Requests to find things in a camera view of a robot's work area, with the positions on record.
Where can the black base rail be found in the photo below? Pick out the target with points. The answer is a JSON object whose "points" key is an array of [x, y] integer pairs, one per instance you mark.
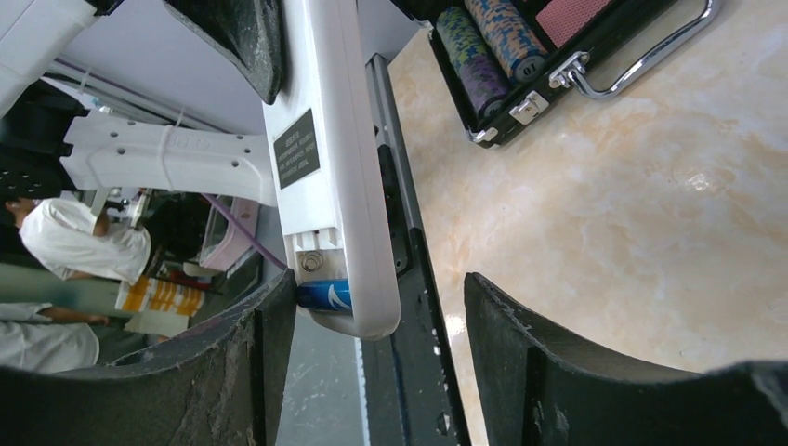
{"points": [[410, 392]]}

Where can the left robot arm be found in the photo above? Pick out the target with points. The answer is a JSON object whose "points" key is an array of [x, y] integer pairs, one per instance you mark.
{"points": [[51, 143]]}

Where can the blue battery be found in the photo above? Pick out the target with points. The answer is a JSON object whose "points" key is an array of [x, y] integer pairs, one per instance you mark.
{"points": [[329, 295]]}

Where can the seated person white shirt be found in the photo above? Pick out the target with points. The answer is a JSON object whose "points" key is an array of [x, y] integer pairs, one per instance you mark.
{"points": [[66, 238]]}

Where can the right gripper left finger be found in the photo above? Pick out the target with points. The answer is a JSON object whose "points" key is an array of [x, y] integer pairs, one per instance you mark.
{"points": [[219, 383]]}

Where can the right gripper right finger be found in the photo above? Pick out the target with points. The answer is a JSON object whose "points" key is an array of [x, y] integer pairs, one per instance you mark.
{"points": [[540, 383]]}

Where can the black open case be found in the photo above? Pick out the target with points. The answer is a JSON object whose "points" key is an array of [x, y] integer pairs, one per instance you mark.
{"points": [[507, 63]]}

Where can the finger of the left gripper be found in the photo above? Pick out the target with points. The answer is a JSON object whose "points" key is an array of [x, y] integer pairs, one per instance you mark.
{"points": [[248, 33]]}

